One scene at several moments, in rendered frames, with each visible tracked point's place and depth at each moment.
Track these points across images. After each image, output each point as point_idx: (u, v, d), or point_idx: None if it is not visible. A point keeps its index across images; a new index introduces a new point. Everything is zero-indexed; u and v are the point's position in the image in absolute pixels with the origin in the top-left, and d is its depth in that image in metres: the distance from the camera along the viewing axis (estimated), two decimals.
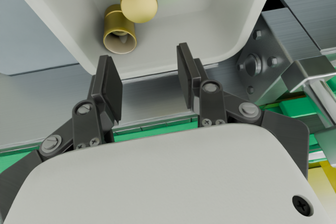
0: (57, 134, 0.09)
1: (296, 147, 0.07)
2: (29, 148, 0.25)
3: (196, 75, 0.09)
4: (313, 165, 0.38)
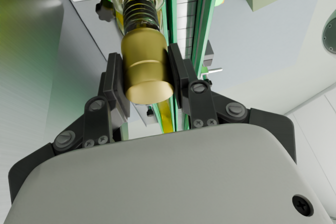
0: (70, 129, 0.09)
1: (284, 143, 0.07)
2: None
3: (184, 75, 0.09)
4: None
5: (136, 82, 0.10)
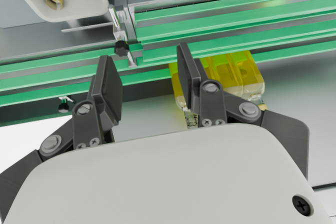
0: (57, 134, 0.09)
1: (296, 147, 0.07)
2: (14, 63, 0.48)
3: (196, 75, 0.09)
4: None
5: None
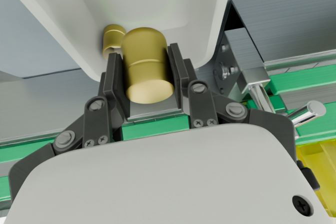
0: (70, 129, 0.09)
1: (284, 143, 0.07)
2: (41, 138, 0.30)
3: (184, 75, 0.09)
4: None
5: None
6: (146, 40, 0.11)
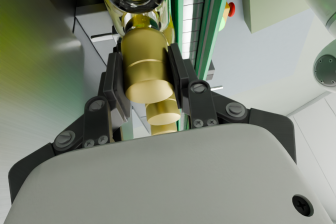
0: (70, 129, 0.09)
1: (284, 143, 0.07)
2: None
3: (184, 75, 0.09)
4: None
5: (156, 114, 0.15)
6: (146, 40, 0.11)
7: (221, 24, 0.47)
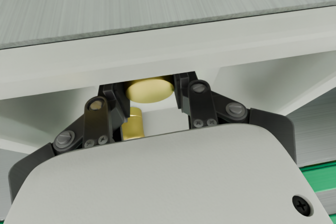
0: (70, 129, 0.09)
1: (284, 143, 0.07)
2: None
3: (184, 75, 0.09)
4: None
5: None
6: None
7: None
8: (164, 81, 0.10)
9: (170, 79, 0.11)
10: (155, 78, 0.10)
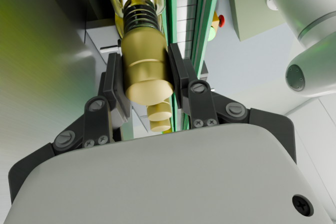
0: (70, 129, 0.09)
1: (284, 143, 0.07)
2: None
3: (184, 75, 0.09)
4: None
5: (154, 112, 0.22)
6: None
7: (211, 35, 0.53)
8: (164, 81, 0.10)
9: (170, 79, 0.11)
10: (155, 78, 0.10)
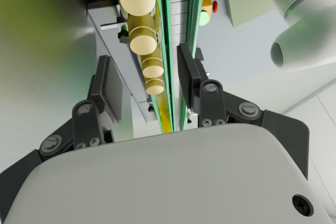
0: (57, 134, 0.09)
1: (296, 147, 0.07)
2: None
3: (196, 75, 0.09)
4: None
5: (147, 66, 0.25)
6: (141, 17, 0.21)
7: (205, 19, 0.56)
8: None
9: None
10: None
